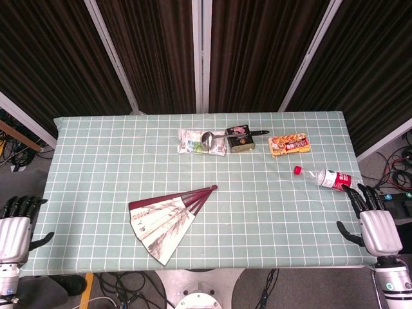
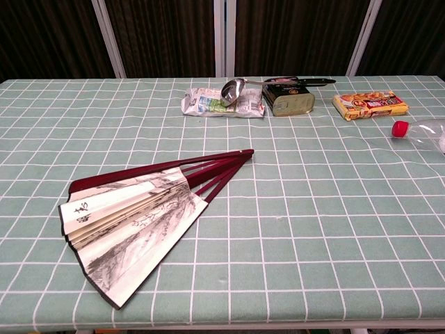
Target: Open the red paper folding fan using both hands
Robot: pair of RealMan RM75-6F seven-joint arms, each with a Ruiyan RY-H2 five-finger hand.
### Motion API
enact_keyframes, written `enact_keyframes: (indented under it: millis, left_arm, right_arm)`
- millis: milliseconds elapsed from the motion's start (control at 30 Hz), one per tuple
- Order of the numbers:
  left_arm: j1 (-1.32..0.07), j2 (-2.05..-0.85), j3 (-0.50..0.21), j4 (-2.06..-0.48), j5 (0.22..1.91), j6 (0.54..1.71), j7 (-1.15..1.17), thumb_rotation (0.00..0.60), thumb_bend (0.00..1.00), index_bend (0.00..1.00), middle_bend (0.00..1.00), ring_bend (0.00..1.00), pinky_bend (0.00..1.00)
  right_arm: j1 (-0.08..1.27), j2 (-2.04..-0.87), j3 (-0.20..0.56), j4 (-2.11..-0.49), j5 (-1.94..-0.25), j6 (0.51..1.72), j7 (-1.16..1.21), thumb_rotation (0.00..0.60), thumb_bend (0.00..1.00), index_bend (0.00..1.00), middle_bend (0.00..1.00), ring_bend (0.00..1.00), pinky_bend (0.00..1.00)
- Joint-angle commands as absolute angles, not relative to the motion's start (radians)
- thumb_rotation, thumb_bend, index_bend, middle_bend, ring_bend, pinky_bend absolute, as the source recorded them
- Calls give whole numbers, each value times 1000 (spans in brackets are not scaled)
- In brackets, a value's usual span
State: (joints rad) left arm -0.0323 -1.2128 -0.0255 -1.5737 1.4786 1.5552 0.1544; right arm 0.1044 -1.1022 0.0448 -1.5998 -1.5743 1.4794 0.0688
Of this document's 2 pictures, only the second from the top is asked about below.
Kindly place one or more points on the paper folding fan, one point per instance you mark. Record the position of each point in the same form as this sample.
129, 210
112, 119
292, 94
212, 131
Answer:
139, 222

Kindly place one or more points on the dark green box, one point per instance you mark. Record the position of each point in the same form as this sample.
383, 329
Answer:
288, 102

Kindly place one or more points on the green checked tablecloth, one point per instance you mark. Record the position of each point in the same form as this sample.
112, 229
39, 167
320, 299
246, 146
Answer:
313, 226

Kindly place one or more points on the yellow curry box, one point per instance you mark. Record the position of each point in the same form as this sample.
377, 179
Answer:
368, 106

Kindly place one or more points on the clear plastic bottle, red cap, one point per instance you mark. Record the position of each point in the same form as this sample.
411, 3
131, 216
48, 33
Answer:
424, 134

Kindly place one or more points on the dark partition panel, white frame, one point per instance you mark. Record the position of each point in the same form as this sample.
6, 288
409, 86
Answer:
410, 35
45, 35
295, 35
163, 35

